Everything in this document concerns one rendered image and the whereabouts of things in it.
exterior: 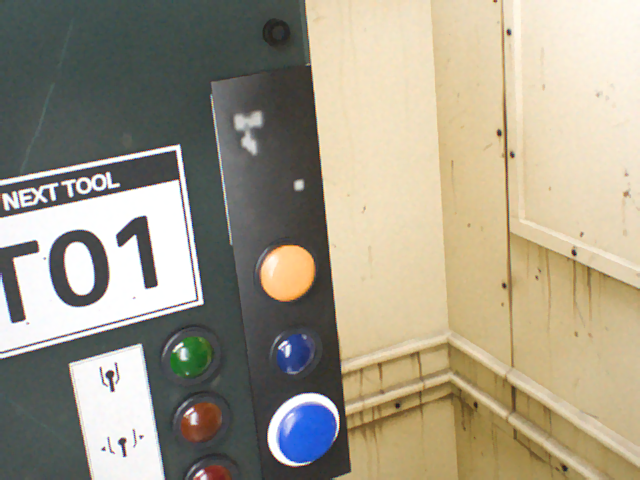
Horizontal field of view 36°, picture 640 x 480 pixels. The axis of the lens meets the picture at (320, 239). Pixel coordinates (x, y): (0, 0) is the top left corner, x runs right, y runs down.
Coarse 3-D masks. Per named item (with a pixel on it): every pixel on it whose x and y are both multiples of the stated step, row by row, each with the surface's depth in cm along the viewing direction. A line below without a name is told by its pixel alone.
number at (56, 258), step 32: (64, 224) 39; (96, 224) 39; (128, 224) 40; (160, 224) 40; (64, 256) 39; (96, 256) 40; (128, 256) 40; (160, 256) 41; (64, 288) 39; (96, 288) 40; (128, 288) 41; (160, 288) 41; (64, 320) 40
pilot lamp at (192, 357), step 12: (192, 336) 42; (180, 348) 42; (192, 348) 42; (204, 348) 42; (180, 360) 42; (192, 360) 42; (204, 360) 42; (180, 372) 42; (192, 372) 42; (204, 372) 43
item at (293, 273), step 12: (276, 252) 43; (288, 252) 43; (300, 252) 43; (264, 264) 43; (276, 264) 43; (288, 264) 43; (300, 264) 43; (312, 264) 43; (264, 276) 43; (276, 276) 43; (288, 276) 43; (300, 276) 43; (312, 276) 44; (264, 288) 43; (276, 288) 43; (288, 288) 43; (300, 288) 43; (288, 300) 44
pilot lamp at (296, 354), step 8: (296, 336) 44; (304, 336) 45; (288, 344) 44; (296, 344) 44; (304, 344) 44; (312, 344) 45; (280, 352) 44; (288, 352) 44; (296, 352) 44; (304, 352) 45; (312, 352) 45; (280, 360) 44; (288, 360) 44; (296, 360) 44; (304, 360) 45; (312, 360) 45; (280, 368) 45; (288, 368) 45; (296, 368) 45; (304, 368) 45
